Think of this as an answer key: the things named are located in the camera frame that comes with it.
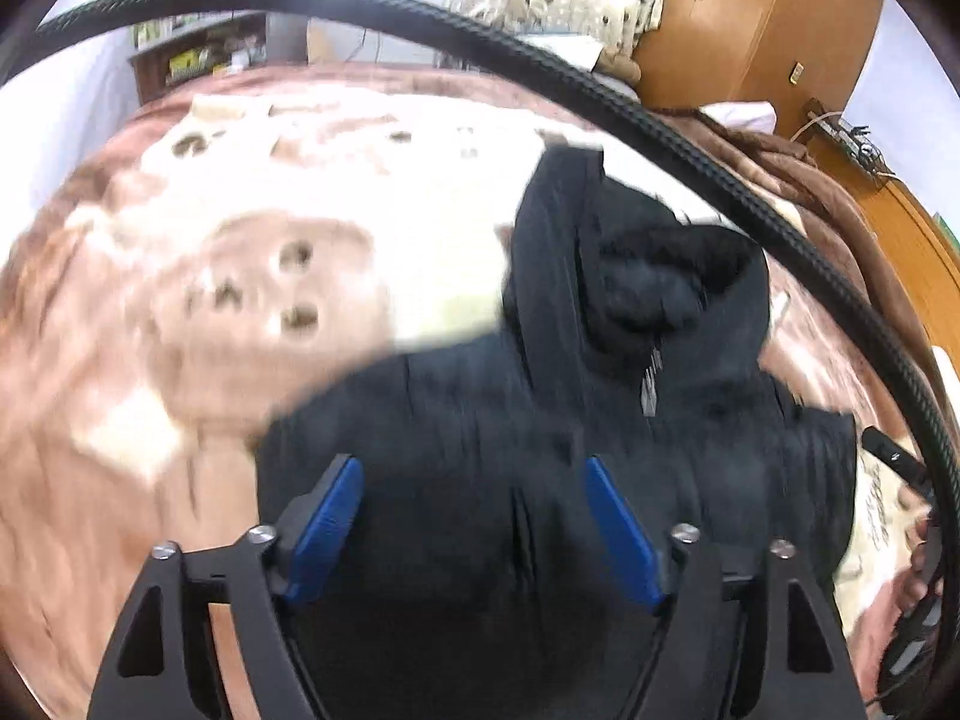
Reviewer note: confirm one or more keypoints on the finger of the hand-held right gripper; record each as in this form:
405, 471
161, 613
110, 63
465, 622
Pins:
892, 457

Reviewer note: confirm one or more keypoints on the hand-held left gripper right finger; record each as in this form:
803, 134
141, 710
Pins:
621, 532

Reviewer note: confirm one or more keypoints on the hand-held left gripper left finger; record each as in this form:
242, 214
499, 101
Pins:
324, 532

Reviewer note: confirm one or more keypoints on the plain brown fleece blanket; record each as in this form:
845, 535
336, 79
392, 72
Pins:
810, 187

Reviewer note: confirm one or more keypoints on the wooden wardrobe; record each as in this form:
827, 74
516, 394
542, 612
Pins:
757, 22

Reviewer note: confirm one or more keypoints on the wall socket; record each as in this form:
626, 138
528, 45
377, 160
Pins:
798, 73

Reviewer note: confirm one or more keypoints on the white pillow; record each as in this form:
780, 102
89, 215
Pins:
739, 116

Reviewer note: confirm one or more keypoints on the wooden side desk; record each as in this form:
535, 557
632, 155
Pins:
911, 210

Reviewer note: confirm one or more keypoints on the brown cream printed blanket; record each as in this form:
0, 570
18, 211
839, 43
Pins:
247, 255

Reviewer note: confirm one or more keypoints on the black hooded jacket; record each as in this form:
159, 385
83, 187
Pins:
465, 450

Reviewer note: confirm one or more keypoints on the person's right hand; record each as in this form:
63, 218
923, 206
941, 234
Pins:
919, 555

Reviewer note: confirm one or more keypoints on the dark wooden bookshelf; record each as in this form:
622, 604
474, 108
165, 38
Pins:
199, 52

